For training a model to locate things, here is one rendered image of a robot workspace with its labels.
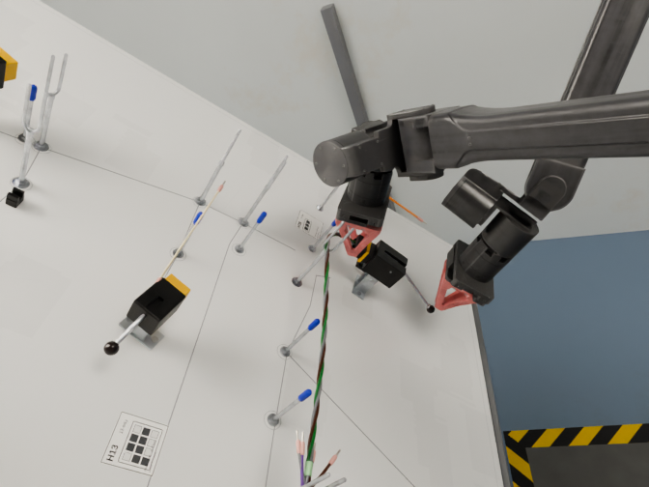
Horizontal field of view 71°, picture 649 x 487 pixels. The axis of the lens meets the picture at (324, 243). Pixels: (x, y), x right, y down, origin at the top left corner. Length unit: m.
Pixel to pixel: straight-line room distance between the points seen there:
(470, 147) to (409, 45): 1.35
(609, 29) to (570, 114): 0.26
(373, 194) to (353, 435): 0.32
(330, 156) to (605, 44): 0.36
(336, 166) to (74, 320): 0.33
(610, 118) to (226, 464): 0.48
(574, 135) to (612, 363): 1.56
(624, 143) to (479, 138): 0.13
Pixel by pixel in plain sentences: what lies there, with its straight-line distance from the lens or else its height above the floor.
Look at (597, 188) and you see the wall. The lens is 2.22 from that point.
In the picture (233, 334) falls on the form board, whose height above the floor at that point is 1.23.
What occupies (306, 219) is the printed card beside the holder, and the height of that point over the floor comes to 1.18.
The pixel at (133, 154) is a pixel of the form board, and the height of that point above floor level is 1.40.
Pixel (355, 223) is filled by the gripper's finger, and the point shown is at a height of 1.24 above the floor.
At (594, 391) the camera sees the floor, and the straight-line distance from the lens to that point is 1.89.
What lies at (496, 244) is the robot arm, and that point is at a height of 1.16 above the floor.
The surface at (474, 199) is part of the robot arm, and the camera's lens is 0.66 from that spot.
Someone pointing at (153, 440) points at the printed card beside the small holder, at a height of 1.26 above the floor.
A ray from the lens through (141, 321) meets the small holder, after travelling 0.49.
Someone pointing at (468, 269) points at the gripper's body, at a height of 1.12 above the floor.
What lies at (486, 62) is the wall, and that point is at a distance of 1.86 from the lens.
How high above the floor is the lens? 1.62
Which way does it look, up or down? 38 degrees down
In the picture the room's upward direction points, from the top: 24 degrees counter-clockwise
